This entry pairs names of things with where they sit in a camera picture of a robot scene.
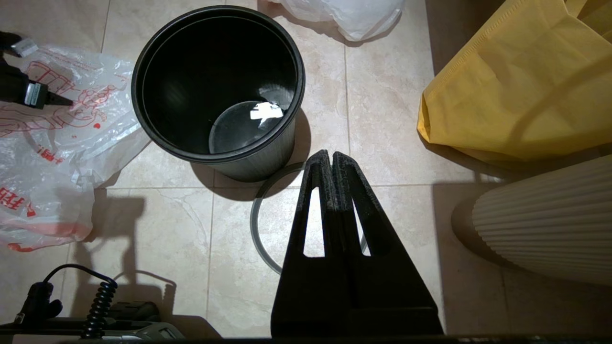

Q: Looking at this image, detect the translucent bag with red drawstring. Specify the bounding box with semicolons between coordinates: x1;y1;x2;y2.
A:
268;0;406;42

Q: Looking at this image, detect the white paper scrap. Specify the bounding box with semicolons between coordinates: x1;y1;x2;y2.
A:
250;102;284;120

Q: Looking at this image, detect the grey bin retaining ring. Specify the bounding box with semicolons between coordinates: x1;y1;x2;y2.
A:
250;162;369;275

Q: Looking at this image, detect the thin black cable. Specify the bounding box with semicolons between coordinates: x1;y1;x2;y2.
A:
43;264;117;287

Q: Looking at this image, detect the white red-printed plastic bag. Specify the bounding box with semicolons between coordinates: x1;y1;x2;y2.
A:
0;45;151;253

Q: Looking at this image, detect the black round trash bin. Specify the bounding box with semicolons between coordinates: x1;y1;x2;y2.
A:
131;5;306;183

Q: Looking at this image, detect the black coiled cable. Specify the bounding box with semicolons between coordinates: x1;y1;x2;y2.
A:
82;279;118;337

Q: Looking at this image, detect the black cable plug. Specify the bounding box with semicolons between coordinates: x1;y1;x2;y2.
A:
17;282;63;325

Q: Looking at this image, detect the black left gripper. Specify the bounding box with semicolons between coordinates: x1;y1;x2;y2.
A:
0;62;74;108

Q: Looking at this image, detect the ribbed cream vase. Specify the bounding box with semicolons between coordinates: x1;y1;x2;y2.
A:
471;155;612;287

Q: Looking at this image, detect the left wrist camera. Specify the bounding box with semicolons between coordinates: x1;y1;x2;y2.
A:
0;31;40;59

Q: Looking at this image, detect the yellow fabric bag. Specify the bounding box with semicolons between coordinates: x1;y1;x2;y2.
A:
417;0;612;165

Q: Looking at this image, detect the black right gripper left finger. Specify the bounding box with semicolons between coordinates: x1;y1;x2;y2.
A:
273;150;353;311

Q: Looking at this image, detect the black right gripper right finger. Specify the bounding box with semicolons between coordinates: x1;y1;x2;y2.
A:
333;151;435;310

